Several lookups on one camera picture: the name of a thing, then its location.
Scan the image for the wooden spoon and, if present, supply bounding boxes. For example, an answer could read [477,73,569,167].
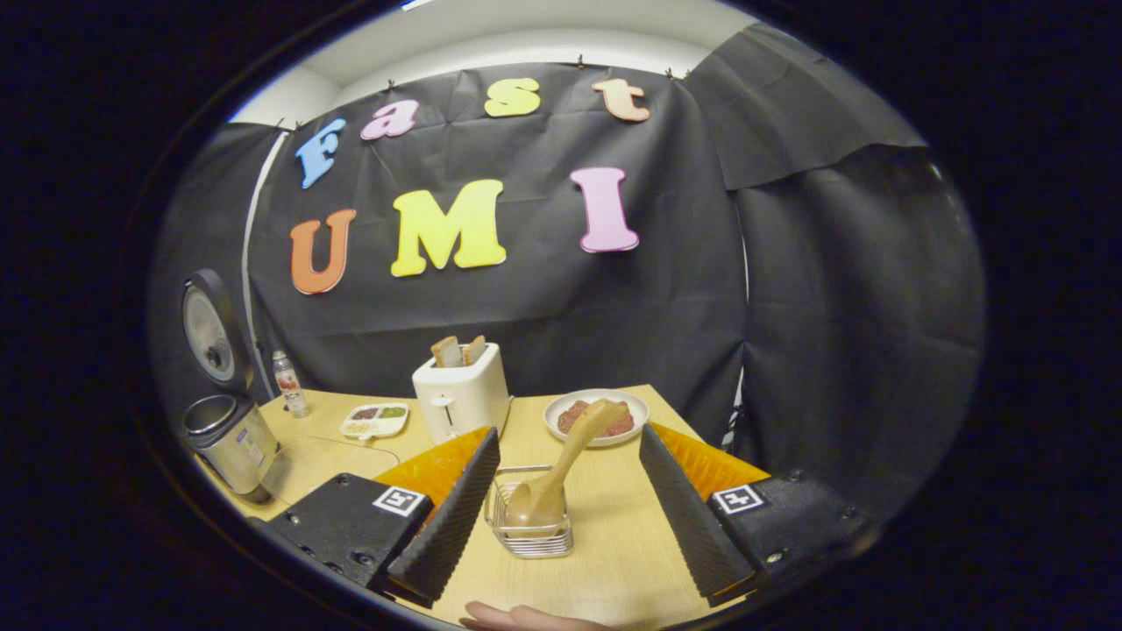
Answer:
[506,399,630,528]

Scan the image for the silver black rice cooker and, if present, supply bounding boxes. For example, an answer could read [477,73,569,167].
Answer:
[180,267,286,507]

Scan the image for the clear drink bottle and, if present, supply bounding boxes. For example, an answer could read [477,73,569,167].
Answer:
[272,351,310,419]

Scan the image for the black backdrop cloth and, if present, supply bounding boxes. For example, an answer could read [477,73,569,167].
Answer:
[149,22,990,527]

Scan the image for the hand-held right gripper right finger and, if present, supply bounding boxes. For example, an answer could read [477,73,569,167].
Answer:
[637,422,882,608]

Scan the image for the wire chopstick holder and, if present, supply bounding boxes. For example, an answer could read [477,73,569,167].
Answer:
[485,464,575,560]

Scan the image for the white divided snack tray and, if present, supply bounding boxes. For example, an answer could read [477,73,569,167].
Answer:
[339,401,410,441]

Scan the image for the white toaster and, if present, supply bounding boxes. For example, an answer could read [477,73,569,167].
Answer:
[412,342,512,446]

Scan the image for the white round plate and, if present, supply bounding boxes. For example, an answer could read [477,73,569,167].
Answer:
[543,388,650,449]

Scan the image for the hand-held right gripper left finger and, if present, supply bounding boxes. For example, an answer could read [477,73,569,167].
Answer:
[248,426,502,610]

